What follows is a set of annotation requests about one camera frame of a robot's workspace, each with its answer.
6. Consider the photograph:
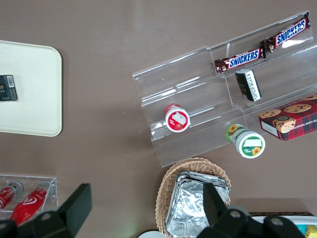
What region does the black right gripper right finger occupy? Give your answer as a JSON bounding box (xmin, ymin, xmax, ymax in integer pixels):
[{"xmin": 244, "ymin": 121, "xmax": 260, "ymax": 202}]
[{"xmin": 198, "ymin": 183, "xmax": 305, "ymax": 238}]

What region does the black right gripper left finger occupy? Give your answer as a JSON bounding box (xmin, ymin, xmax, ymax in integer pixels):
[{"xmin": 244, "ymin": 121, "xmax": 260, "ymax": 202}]
[{"xmin": 0, "ymin": 183, "xmax": 93, "ymax": 238}]

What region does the silver foil tray stack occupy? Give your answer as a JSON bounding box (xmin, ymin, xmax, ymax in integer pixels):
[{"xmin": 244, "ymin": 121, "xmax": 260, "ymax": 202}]
[{"xmin": 165, "ymin": 171, "xmax": 230, "ymax": 234}]

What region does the light wicker oval basket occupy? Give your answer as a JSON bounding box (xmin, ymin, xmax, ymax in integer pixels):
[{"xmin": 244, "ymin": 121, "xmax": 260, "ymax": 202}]
[{"xmin": 155, "ymin": 156, "xmax": 231, "ymax": 236}]

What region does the cream plastic serving tray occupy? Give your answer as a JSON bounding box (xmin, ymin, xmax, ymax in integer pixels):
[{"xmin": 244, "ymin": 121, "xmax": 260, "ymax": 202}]
[{"xmin": 0, "ymin": 40, "xmax": 62, "ymax": 137}]

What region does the clear acrylic bottle rack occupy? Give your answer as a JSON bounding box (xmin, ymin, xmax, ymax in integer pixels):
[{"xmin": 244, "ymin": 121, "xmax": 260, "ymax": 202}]
[{"xmin": 0, "ymin": 174, "xmax": 59, "ymax": 216}]

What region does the red Coca-Cola bottle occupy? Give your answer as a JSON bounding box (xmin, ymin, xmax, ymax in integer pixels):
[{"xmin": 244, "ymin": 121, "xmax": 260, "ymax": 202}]
[
  {"xmin": 0, "ymin": 181, "xmax": 24, "ymax": 211},
  {"xmin": 9, "ymin": 182, "xmax": 52, "ymax": 226}
]

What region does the green sunflower lidded cup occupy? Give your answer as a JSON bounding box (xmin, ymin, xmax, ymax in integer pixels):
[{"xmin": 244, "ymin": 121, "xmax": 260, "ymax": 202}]
[{"xmin": 224, "ymin": 123, "xmax": 266, "ymax": 159}]

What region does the teal snack pack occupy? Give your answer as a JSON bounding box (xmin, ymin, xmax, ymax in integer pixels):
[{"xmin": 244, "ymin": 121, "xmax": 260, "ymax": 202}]
[{"xmin": 294, "ymin": 223, "xmax": 309, "ymax": 235}]

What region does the red lidded yogurt cup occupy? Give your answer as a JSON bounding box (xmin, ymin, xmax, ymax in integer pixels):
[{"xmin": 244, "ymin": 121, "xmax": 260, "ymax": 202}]
[{"xmin": 164, "ymin": 103, "xmax": 192, "ymax": 132}]

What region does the yellow snack pack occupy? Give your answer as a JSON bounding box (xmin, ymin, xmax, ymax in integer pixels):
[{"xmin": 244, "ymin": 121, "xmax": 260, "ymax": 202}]
[{"xmin": 305, "ymin": 224, "xmax": 317, "ymax": 238}]

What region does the red tartan cookie box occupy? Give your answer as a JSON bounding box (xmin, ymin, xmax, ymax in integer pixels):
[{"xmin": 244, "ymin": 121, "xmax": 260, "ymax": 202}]
[{"xmin": 259, "ymin": 94, "xmax": 317, "ymax": 142}]

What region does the small black snack box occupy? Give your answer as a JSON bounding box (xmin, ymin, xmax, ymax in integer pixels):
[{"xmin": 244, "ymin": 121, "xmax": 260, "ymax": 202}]
[{"xmin": 234, "ymin": 69, "xmax": 262, "ymax": 102}]

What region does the black chocolate pack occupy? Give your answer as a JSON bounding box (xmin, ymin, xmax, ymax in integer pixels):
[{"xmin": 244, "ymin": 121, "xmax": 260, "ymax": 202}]
[{"xmin": 0, "ymin": 74, "xmax": 19, "ymax": 103}]

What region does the clear acrylic stepped shelf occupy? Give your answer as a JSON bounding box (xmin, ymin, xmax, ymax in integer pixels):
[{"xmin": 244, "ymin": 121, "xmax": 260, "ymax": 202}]
[{"xmin": 132, "ymin": 10, "xmax": 317, "ymax": 167}]

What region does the Snickers chocolate bar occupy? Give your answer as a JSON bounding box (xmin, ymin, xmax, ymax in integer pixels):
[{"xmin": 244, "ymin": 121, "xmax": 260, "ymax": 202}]
[
  {"xmin": 214, "ymin": 47, "xmax": 267, "ymax": 75},
  {"xmin": 260, "ymin": 16, "xmax": 312, "ymax": 54}
]

